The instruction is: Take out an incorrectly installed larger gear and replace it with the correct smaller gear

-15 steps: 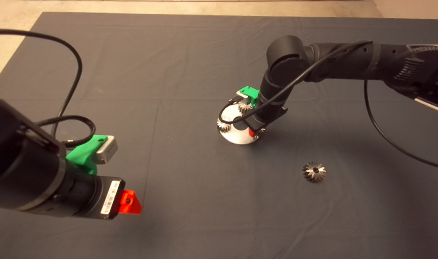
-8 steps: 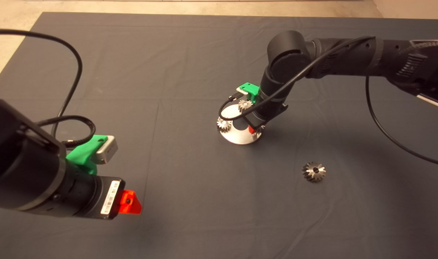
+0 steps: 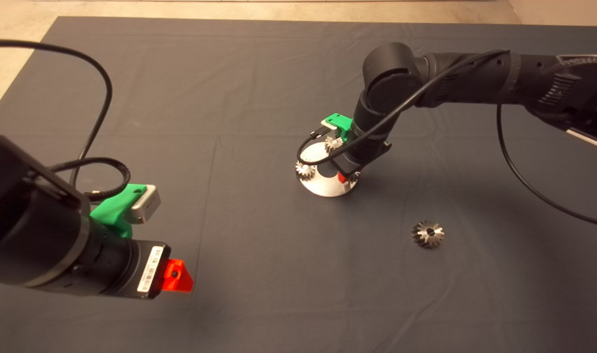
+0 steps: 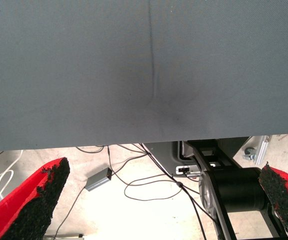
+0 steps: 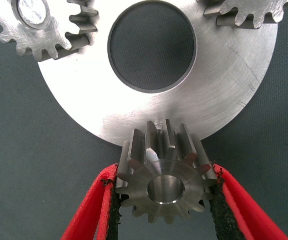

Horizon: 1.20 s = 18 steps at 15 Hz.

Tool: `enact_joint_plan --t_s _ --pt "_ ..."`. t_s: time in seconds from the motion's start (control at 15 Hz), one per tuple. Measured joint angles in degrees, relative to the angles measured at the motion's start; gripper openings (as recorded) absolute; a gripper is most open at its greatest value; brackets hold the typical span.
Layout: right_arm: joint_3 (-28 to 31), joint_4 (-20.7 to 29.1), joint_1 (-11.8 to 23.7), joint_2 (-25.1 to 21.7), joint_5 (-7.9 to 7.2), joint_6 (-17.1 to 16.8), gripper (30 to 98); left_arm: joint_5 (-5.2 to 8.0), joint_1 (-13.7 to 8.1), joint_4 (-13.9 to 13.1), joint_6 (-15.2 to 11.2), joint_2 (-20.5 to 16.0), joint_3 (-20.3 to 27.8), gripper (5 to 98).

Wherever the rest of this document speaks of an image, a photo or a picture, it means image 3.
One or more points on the round metal plate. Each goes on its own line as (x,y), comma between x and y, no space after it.
(323,189)

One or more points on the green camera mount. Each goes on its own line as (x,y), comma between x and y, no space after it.
(341,123)
(116,211)

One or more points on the large steel gear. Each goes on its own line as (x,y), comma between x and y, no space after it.
(423,240)

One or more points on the silver left camera box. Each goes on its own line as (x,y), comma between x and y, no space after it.
(148,205)

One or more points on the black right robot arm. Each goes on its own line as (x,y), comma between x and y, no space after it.
(391,73)

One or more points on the dark grey table cloth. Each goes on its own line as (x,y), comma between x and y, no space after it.
(230,73)

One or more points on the green right camera mount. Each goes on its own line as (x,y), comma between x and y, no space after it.
(341,123)

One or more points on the green left camera mount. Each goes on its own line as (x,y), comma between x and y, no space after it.
(116,211)

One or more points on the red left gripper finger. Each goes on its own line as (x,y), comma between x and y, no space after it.
(178,277)

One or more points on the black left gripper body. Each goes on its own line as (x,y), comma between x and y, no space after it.
(146,270)

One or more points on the silver right camera box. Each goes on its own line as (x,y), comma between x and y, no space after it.
(329,125)

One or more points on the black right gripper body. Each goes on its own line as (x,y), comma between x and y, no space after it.
(364,154)

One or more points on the small dark steel gear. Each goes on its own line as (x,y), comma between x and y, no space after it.
(353,178)

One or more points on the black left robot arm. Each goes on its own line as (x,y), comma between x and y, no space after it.
(34,225)

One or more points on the silver camera box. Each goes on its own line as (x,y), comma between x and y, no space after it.
(329,125)
(148,205)

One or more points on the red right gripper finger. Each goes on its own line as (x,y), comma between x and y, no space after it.
(342,177)

